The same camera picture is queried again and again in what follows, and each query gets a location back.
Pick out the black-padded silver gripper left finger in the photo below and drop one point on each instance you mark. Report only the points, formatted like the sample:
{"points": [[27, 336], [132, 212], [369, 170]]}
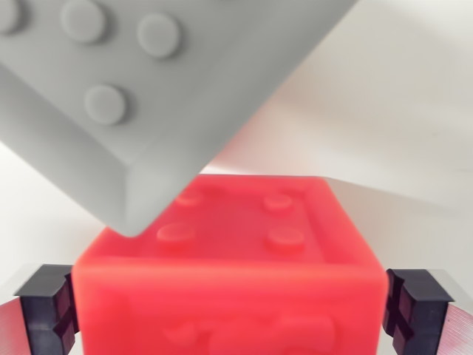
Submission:
{"points": [[40, 310]]}

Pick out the black-padded silver gripper right finger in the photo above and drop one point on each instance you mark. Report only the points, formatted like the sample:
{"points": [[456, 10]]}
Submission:
{"points": [[425, 314]]}

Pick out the red studded cube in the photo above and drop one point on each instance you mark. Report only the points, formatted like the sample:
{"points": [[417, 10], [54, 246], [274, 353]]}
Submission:
{"points": [[236, 288]]}

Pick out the grey studded cube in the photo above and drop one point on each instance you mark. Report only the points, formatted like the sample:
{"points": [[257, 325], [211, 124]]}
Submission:
{"points": [[148, 111]]}

